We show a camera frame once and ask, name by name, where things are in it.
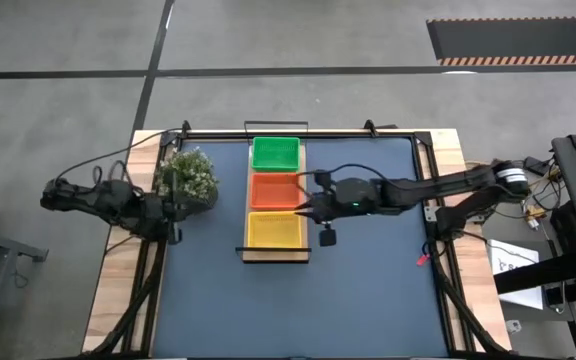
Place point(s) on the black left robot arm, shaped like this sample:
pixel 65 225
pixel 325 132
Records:
pixel 108 200

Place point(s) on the white metal bracket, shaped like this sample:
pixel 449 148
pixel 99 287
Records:
pixel 430 212

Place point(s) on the white paper sheet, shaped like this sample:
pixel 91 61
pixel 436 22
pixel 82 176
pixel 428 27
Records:
pixel 518 252

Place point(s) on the potted plant in striped pot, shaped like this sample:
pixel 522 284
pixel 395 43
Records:
pixel 188 170

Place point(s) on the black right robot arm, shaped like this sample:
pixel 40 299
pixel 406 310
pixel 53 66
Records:
pixel 448 182

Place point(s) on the black frame clamp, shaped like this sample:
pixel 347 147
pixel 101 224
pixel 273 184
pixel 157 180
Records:
pixel 368 126
pixel 185 126

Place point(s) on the black hazard-striped floor mat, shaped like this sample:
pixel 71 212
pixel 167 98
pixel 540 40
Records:
pixel 518 37

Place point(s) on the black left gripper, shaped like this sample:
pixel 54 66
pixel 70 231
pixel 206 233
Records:
pixel 160 210

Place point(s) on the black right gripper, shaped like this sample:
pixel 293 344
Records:
pixel 348 197

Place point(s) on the yellow plastic basket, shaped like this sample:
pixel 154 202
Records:
pixel 274 230

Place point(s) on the green plastic basket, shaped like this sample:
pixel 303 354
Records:
pixel 275 154

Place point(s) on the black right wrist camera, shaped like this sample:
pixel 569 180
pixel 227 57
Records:
pixel 327 236

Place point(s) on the black phone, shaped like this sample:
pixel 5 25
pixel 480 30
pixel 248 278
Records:
pixel 554 295

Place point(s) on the orange plastic basket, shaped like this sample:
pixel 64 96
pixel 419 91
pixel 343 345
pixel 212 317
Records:
pixel 274 191

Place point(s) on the dark grey desk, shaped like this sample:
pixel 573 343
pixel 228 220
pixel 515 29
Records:
pixel 575 175

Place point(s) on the black power adapter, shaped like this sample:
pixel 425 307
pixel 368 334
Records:
pixel 535 165

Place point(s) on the black aluminium table frame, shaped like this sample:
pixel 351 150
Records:
pixel 424 141

